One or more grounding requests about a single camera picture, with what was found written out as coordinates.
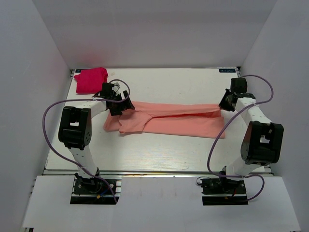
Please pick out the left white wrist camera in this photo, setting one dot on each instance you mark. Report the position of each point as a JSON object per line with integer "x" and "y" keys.
{"x": 116, "y": 87}

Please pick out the folded magenta t shirt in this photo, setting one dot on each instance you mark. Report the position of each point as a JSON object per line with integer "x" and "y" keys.
{"x": 90, "y": 81}

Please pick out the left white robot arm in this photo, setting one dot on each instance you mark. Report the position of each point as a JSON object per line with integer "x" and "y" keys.
{"x": 75, "y": 130}

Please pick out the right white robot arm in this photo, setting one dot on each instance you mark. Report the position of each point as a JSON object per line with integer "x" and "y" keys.
{"x": 261, "y": 145}

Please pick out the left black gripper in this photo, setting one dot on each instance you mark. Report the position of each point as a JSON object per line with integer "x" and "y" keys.
{"x": 117, "y": 111}

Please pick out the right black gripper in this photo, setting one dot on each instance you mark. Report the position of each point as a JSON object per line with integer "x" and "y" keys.
{"x": 223, "y": 104}

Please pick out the salmon pink t shirt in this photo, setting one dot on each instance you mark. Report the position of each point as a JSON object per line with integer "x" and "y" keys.
{"x": 197, "y": 120}

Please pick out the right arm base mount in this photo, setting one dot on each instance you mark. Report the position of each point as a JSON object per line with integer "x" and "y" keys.
{"x": 222, "y": 191}

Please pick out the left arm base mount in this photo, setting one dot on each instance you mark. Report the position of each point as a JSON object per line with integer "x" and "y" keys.
{"x": 94, "y": 192}

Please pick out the blue table label sticker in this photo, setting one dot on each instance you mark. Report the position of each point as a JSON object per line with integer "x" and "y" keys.
{"x": 227, "y": 70}

